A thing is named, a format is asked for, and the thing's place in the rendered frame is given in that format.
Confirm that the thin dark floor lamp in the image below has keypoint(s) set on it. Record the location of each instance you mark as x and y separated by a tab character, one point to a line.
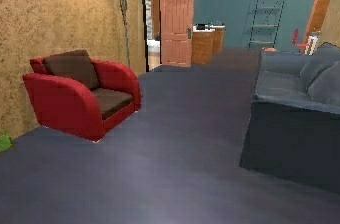
124	30

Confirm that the small black appliance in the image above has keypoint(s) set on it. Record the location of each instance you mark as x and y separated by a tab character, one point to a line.
200	26

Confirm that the reddish wooden room door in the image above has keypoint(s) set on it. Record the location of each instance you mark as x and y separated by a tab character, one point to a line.
176	33

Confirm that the grey ladder shelf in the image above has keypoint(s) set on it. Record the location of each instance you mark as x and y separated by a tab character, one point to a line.
265	25

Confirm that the orange wooden door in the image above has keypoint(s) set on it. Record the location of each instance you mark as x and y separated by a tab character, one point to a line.
316	20

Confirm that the dark grey sofa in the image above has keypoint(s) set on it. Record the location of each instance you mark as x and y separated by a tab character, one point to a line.
298	133

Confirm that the red chair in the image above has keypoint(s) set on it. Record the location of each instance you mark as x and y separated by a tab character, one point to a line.
297	41

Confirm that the red armchair with brown cushions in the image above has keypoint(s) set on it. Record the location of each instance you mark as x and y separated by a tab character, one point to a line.
64	103

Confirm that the brown wooden cabinet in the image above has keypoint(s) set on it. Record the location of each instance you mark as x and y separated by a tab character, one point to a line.
203	46

